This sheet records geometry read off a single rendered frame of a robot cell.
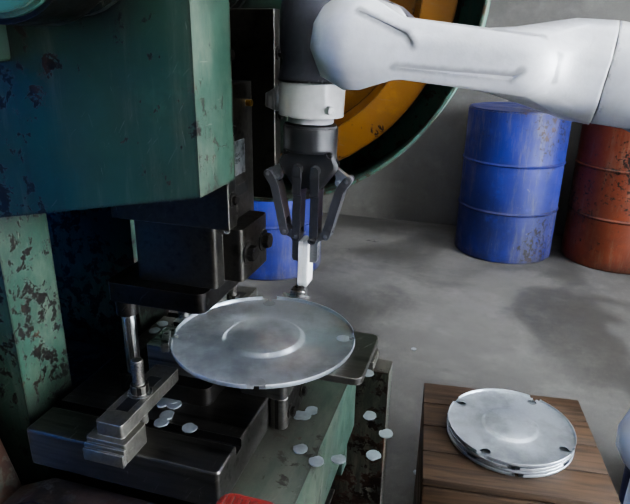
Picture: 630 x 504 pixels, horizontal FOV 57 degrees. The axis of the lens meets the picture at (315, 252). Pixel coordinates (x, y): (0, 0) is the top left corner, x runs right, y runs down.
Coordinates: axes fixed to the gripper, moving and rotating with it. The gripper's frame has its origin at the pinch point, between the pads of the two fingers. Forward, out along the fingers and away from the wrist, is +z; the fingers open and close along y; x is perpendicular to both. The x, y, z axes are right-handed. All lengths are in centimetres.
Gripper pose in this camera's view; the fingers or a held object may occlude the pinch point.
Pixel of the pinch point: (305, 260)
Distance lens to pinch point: 85.5
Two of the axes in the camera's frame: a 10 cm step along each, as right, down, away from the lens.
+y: 9.6, 1.4, -2.4
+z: -0.4, 9.3, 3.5
